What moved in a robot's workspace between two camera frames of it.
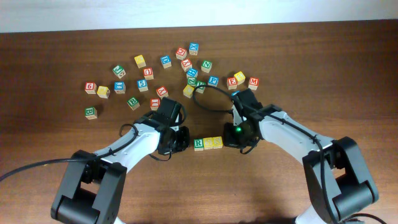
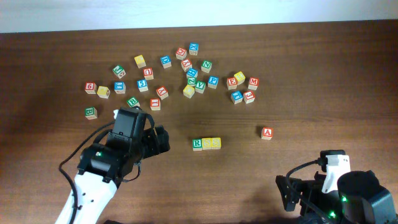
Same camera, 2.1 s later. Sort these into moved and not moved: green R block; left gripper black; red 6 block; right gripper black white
Moved: right gripper black white; left gripper black
Not moved: green R block; red 6 block
